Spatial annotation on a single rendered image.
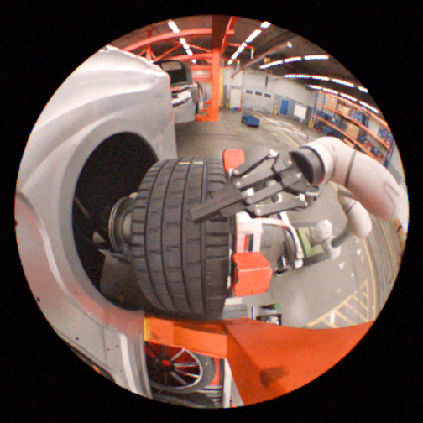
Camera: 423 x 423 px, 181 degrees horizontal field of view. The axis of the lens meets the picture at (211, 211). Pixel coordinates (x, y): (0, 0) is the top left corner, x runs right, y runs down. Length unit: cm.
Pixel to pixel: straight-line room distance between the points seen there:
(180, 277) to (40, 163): 39
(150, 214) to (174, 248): 9
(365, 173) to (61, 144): 60
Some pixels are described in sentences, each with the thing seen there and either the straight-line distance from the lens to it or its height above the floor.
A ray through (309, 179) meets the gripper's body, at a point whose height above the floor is 127.
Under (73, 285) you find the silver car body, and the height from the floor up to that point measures 117.
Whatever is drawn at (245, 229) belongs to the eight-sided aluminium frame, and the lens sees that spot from 33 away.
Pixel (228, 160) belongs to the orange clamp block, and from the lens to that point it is 51.
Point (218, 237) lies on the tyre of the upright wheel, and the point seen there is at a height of 114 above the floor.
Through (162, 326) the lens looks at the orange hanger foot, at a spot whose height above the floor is 68.
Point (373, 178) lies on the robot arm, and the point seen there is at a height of 135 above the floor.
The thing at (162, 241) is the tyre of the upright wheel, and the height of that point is 113.
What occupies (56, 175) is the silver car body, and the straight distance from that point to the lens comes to 33.
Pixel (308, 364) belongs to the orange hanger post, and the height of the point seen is 125.
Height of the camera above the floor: 138
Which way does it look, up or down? 51 degrees down
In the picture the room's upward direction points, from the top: straight up
